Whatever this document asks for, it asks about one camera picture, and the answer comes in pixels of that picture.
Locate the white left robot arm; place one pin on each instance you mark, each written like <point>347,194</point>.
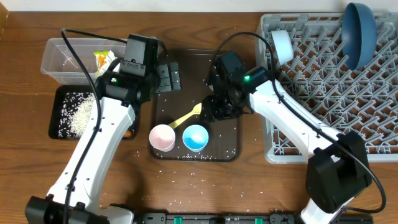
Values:
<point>75,196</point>

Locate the yellow plastic spoon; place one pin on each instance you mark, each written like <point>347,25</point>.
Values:
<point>195,111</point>

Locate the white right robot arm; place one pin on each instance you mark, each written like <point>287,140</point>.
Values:
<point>337,163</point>

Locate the blue cup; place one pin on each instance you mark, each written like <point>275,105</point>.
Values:
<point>195,138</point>

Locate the pink cup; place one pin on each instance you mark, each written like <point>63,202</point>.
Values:
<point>162,137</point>

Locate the black rail with green clips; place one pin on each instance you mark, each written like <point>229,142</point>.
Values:
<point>217,219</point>

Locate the grey dishwasher rack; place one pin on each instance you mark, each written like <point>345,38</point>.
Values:
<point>362,100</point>

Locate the dark blue plate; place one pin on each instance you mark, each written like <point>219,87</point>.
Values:
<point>359,33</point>

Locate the light blue bowl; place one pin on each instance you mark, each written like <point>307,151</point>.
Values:
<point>283,46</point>

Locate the black waste tray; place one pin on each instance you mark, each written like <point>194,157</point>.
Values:
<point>59,96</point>

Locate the dark brown serving tray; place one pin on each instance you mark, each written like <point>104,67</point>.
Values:
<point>224,136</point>

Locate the yellow green snack wrapper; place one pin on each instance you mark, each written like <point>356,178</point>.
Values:
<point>103,60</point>

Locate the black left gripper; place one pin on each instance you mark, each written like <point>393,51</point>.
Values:
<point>170,78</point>

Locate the orange carrot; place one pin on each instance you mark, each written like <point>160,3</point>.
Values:
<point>128,134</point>

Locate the clear plastic waste bin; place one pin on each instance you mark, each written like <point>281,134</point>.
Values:
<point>59,63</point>

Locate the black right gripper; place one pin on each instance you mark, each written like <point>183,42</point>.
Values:
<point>218,109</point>

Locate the white rice pile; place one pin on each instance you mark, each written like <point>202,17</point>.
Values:
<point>74,114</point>

